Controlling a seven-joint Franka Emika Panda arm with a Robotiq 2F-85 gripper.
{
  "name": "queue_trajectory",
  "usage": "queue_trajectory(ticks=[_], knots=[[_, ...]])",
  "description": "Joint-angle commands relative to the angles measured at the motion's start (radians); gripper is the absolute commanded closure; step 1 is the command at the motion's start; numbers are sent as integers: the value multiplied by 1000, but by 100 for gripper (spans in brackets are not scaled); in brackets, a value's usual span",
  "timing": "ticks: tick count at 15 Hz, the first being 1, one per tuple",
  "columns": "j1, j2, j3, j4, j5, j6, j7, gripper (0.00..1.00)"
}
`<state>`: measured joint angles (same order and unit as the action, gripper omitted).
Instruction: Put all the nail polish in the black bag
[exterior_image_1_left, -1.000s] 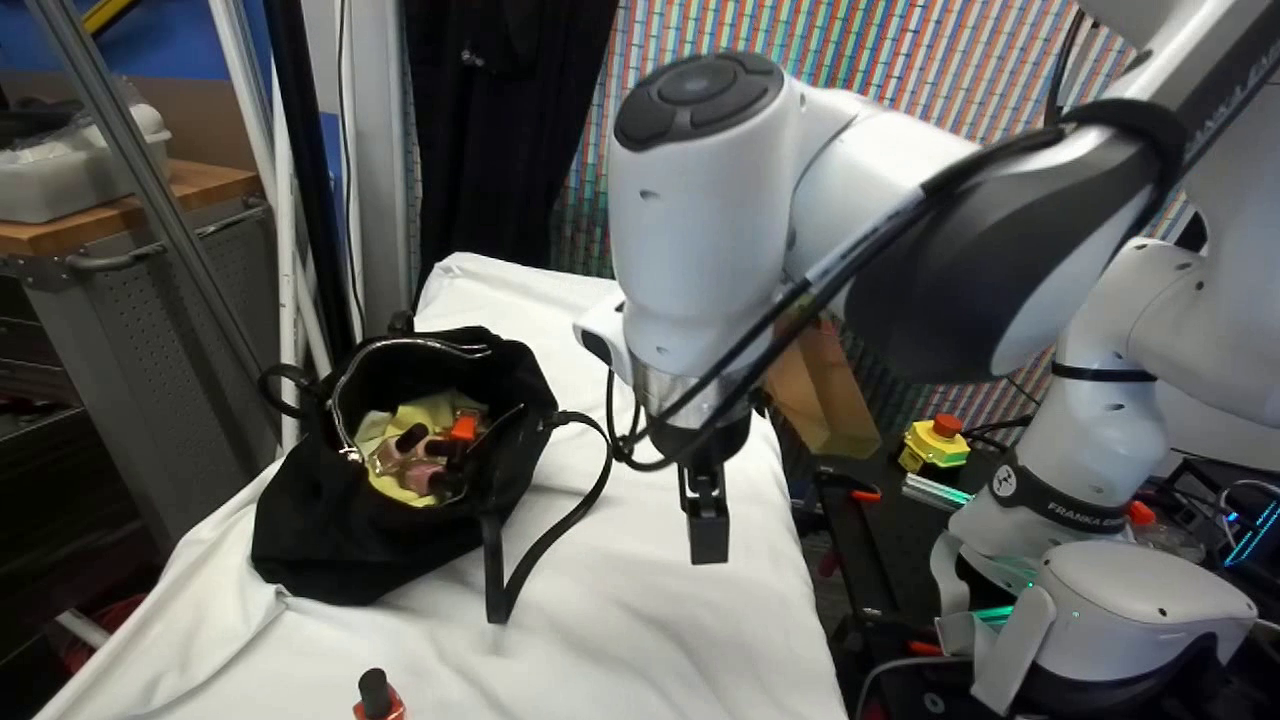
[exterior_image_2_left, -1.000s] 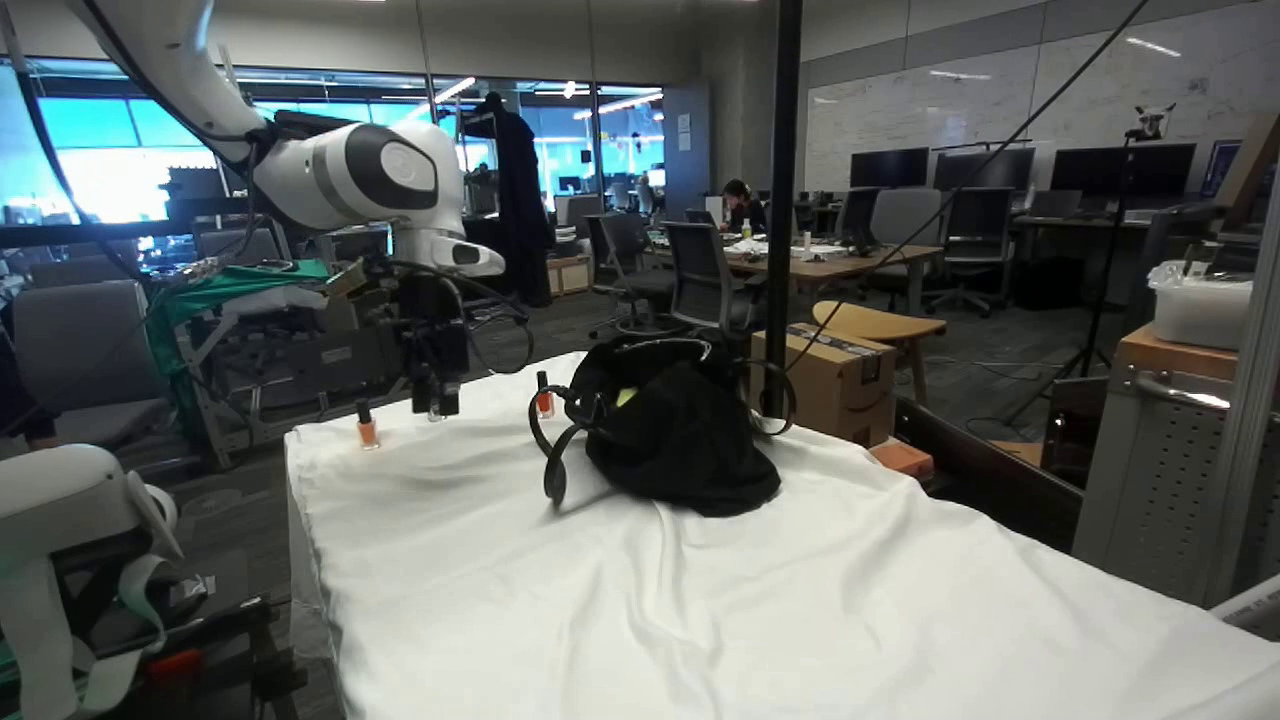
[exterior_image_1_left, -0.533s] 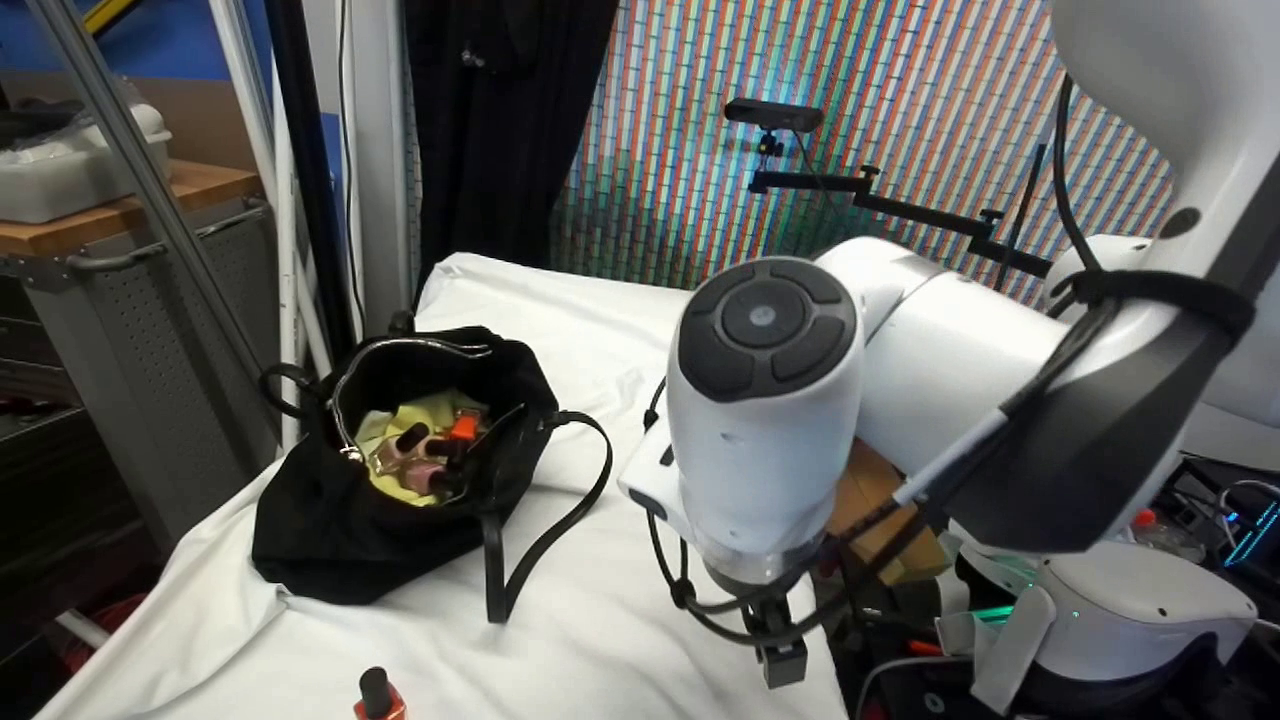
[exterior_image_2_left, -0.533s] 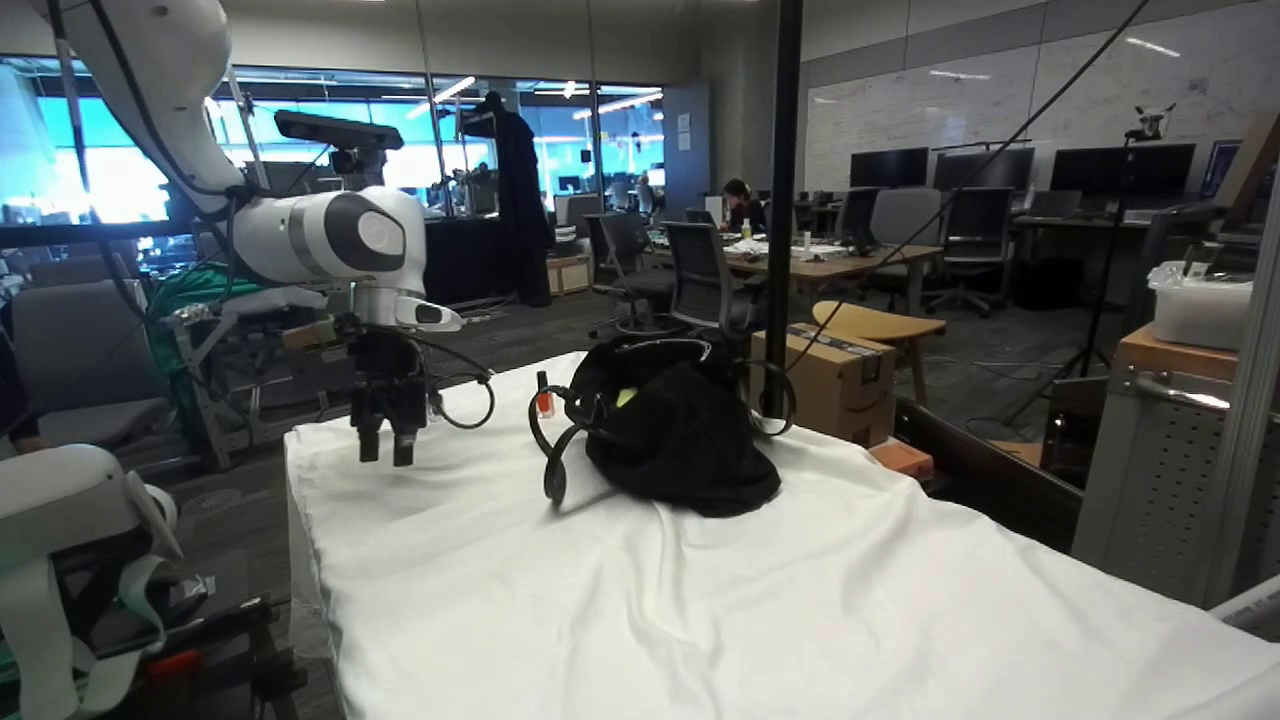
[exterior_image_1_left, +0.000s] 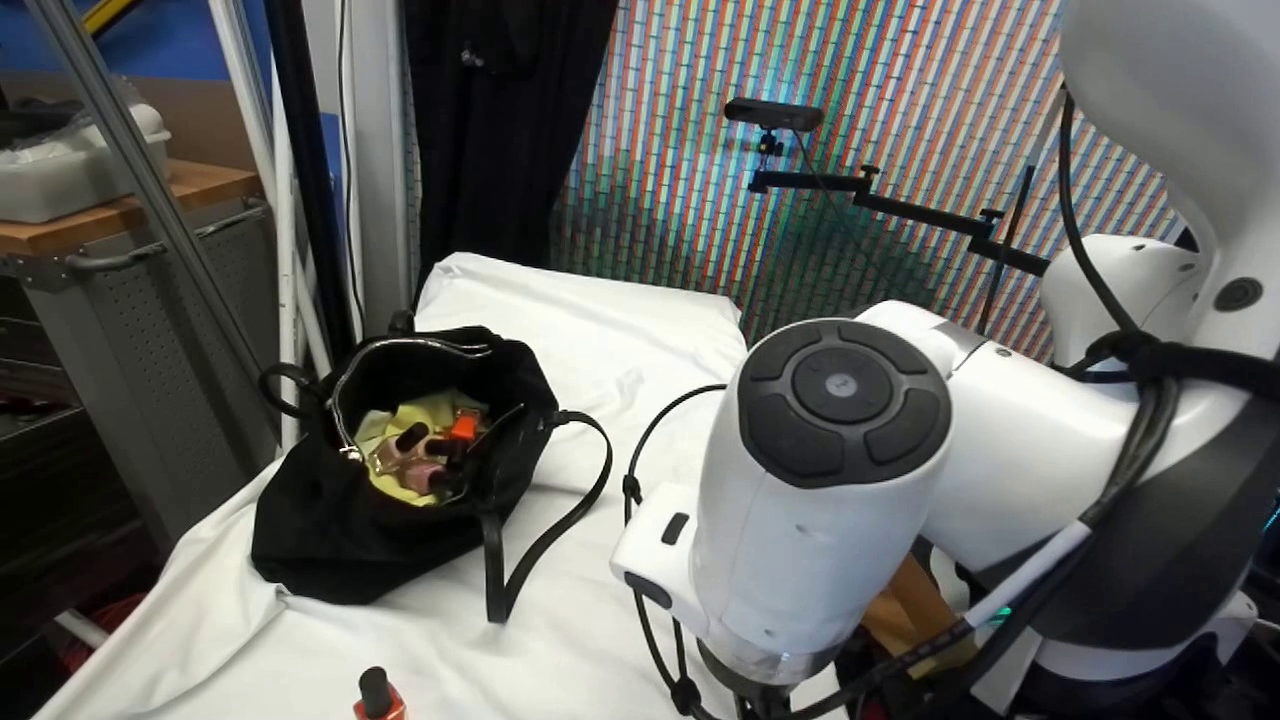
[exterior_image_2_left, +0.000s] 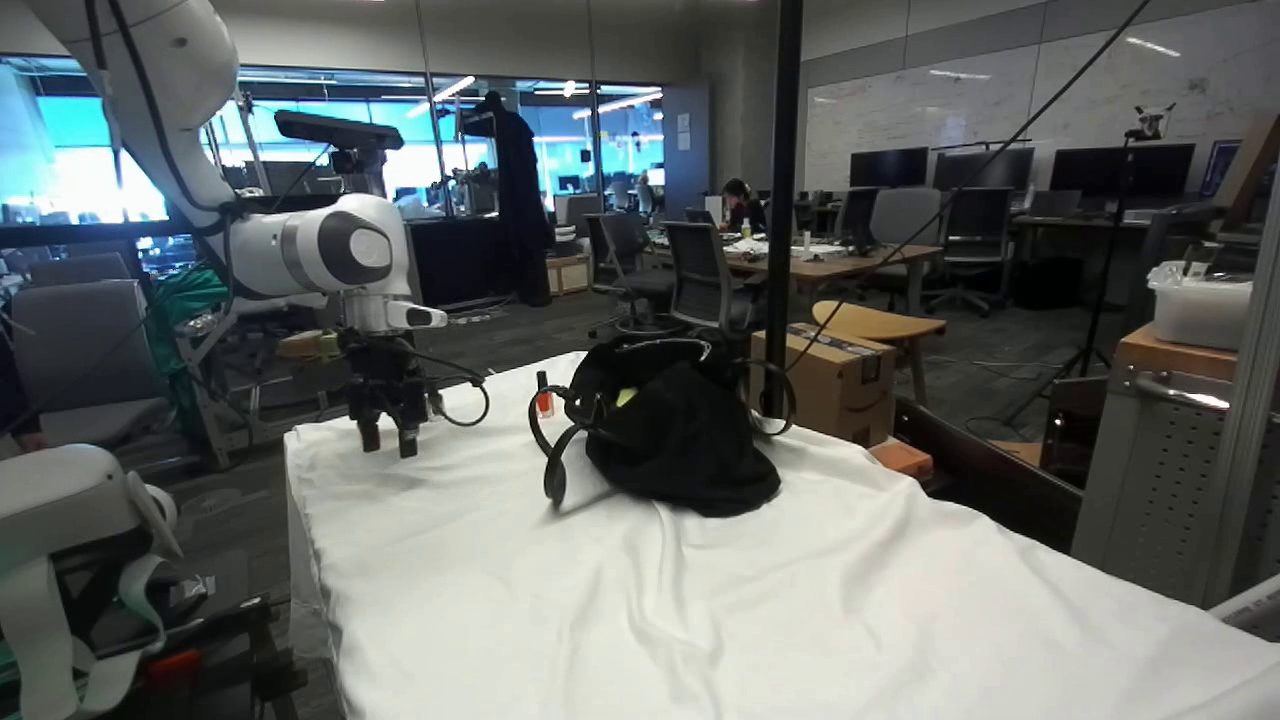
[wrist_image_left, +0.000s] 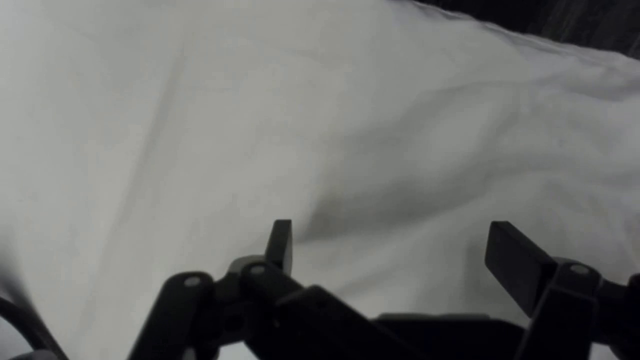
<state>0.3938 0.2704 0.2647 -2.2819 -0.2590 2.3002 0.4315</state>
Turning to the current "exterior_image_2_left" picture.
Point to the tan wooden board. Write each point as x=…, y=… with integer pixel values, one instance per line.
x=1255, y=162

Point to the wide black computer monitor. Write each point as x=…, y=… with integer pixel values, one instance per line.
x=1125, y=171

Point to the small cardboard box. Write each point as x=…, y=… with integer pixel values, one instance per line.
x=570, y=275

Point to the black camera tripod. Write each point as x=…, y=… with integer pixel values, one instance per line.
x=1147, y=130

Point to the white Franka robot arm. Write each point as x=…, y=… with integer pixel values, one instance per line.
x=287, y=253

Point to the grey metal strut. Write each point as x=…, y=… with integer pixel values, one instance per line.
x=1245, y=400

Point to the dark low bench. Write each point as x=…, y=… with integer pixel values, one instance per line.
x=995, y=486

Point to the grey lab equipment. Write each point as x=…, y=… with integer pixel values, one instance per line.
x=267, y=380

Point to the tan wrist camera mount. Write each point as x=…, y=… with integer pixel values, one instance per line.
x=310, y=347

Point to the small brown block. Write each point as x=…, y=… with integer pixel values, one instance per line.
x=907, y=456

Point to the white tablecloth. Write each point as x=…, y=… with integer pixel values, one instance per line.
x=866, y=625

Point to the long wooden desk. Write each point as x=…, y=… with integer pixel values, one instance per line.
x=826, y=264

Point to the black vertical pole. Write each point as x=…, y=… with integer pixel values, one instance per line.
x=780, y=202

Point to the seated person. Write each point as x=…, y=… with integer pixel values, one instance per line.
x=742, y=205

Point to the grey office chair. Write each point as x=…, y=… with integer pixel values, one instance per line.
x=907, y=223

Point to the white plastic bin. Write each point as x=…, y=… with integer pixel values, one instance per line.
x=1203, y=311

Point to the grey padded chair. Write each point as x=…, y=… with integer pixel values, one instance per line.
x=80, y=347

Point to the black hanging jacket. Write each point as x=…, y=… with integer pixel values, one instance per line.
x=514, y=202

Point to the black office chair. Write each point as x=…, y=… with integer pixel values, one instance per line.
x=700, y=275
x=981, y=227
x=620, y=263

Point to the grey cabinet wooden top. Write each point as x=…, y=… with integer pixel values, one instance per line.
x=1161, y=481

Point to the round wooden table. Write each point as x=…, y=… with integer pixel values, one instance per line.
x=872, y=326

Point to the black stereo camera bar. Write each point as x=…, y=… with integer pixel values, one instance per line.
x=334, y=130

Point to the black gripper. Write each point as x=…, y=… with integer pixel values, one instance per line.
x=387, y=375

